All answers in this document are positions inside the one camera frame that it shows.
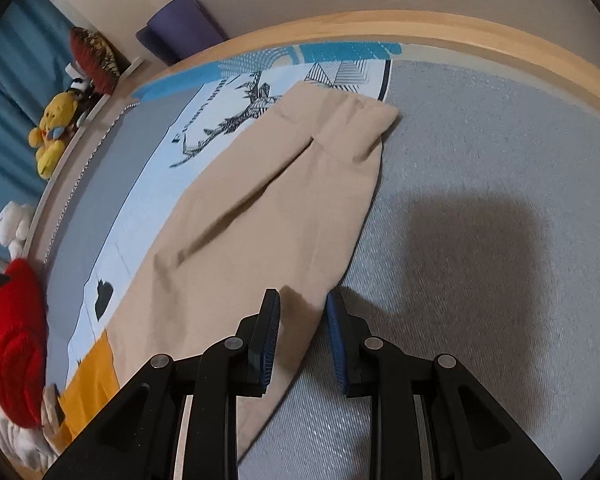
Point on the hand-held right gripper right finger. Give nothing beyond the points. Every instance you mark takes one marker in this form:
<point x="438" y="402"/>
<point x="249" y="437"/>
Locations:
<point x="336" y="340"/>

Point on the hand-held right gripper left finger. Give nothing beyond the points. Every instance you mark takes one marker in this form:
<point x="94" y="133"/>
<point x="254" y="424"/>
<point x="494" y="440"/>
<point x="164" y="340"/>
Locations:
<point x="271" y="332"/>

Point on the beige sweatshirt with orange cuffs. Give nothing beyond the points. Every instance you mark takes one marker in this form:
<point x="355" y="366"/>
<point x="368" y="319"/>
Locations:
<point x="260" y="200"/>

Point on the pile of folded beige clothes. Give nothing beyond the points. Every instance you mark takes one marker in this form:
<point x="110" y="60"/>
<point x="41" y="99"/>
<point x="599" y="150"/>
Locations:
<point x="22" y="440"/>

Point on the grey bed mat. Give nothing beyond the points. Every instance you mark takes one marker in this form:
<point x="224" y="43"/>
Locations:
<point x="480" y="160"/>

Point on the light blue printed bed sheet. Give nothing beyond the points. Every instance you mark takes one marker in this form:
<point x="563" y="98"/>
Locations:
<point x="215" y="105"/>

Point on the red plush cushion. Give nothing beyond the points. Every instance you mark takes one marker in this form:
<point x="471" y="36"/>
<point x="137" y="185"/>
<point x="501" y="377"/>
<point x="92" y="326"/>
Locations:
<point x="17" y="345"/>

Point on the white plush toy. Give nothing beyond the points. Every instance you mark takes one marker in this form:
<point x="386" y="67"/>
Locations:
<point x="15" y="227"/>

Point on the yellow plush toy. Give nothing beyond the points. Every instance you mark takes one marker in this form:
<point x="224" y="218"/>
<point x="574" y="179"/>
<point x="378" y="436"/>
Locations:
<point x="55" y="135"/>

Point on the rolled purple yoga mat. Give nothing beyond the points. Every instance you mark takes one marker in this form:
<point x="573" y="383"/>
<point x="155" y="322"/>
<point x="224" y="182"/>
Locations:
<point x="180" y="30"/>

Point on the blue curtain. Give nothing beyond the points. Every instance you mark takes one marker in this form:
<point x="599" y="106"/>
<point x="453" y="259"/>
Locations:
<point x="10" y="90"/>

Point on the wooden bed frame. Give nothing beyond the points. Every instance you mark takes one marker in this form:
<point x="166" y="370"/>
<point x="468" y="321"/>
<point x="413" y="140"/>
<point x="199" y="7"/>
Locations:
<point x="430" y="22"/>

